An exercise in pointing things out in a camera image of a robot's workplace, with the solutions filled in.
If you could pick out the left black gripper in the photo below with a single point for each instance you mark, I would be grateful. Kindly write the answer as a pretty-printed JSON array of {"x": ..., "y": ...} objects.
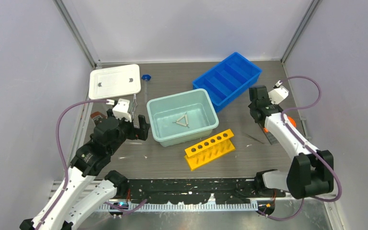
[{"x": 142, "y": 132}]

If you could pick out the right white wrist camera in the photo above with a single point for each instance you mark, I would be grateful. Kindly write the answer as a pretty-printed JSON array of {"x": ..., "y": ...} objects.
[{"x": 279, "y": 93}]

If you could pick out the orange and grey stand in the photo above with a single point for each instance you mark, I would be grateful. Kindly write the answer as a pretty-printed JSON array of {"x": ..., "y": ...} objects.
[{"x": 270, "y": 137}]

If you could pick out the metal crucible tongs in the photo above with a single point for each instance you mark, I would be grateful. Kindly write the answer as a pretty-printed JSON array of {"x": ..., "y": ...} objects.
[{"x": 134, "y": 105}]

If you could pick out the blue divided plastic bin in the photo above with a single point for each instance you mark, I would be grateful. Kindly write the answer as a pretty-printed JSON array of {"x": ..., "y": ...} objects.
[{"x": 228, "y": 79}]

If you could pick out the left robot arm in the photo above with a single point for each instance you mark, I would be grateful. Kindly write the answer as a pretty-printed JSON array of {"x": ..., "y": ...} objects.
[{"x": 64, "y": 211}]

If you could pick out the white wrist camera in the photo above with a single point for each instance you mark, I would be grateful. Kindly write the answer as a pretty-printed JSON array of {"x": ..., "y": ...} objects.
[
  {"x": 122, "y": 110},
  {"x": 279, "y": 93}
]

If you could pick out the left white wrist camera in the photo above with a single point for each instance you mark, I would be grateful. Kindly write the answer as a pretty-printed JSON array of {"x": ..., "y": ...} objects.
[{"x": 122, "y": 110}]

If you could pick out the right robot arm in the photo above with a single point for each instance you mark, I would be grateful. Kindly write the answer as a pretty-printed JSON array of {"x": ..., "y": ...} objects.
[{"x": 310, "y": 172}]

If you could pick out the white clay triangle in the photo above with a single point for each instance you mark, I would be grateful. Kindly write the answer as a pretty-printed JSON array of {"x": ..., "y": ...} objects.
[{"x": 182, "y": 120}]

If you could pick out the white tub lid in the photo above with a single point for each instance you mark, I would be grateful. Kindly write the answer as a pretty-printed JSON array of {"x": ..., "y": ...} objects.
[{"x": 114, "y": 82}]

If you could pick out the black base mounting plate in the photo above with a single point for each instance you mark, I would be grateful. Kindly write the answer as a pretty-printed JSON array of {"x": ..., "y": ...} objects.
[{"x": 196, "y": 191}]

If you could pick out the yellow test tube rack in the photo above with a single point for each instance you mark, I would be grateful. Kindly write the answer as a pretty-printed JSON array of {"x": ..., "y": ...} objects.
[{"x": 209, "y": 149}]

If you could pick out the light green plastic tub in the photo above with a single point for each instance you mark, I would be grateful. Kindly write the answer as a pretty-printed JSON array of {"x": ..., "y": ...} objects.
[{"x": 164, "y": 110}]

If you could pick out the thin metal tweezers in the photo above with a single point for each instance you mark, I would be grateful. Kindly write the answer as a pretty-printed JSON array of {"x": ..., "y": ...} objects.
[{"x": 255, "y": 139}]

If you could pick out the test tube with blue cap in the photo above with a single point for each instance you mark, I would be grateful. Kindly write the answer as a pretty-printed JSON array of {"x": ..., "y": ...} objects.
[{"x": 146, "y": 78}]

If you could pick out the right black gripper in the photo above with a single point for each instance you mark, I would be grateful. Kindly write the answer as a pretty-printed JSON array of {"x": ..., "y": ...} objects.
[{"x": 250, "y": 106}]

